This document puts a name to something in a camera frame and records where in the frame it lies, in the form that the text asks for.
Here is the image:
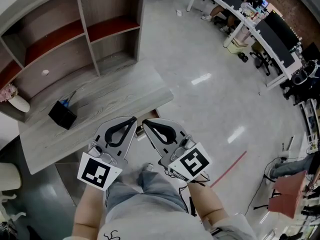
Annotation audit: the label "gray wooden shelf unit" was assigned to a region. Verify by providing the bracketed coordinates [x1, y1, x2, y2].
[0, 0, 149, 124]

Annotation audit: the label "pale yellow box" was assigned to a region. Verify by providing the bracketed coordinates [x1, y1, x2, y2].
[230, 37, 249, 55]

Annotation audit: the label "black pen holder box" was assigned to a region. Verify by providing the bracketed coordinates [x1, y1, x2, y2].
[47, 100, 78, 131]

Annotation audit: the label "person's gray shirt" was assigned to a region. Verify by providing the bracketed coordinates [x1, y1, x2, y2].
[96, 198, 258, 240]

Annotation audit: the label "white ribbed vase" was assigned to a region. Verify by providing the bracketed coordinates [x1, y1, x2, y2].
[7, 94, 31, 114]

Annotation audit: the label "person's right forearm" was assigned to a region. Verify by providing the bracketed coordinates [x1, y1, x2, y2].
[186, 177, 230, 225]

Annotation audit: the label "red stool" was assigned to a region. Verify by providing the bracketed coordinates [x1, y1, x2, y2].
[268, 169, 309, 219]

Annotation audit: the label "person's blue jeans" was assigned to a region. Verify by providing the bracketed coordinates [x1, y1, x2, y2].
[104, 169, 190, 215]

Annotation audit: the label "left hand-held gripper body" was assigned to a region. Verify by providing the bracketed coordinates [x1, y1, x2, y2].
[76, 141, 129, 192]

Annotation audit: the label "blue-handled scissors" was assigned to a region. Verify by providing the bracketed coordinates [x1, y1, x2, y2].
[60, 90, 77, 108]

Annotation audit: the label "person's left forearm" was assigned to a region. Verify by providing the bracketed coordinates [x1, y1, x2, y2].
[72, 183, 111, 240]

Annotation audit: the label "wooden drawer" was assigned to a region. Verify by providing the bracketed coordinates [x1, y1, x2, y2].
[134, 108, 161, 142]

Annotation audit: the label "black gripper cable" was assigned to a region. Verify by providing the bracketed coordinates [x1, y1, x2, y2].
[163, 168, 211, 218]

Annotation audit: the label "gray wooden desk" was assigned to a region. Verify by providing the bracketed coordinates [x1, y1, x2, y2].
[17, 65, 175, 176]

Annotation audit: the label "cream chair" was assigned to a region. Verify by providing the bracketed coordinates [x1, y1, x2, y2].
[0, 162, 22, 193]

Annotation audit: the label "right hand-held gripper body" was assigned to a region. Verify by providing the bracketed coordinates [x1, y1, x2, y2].
[158, 134, 214, 184]

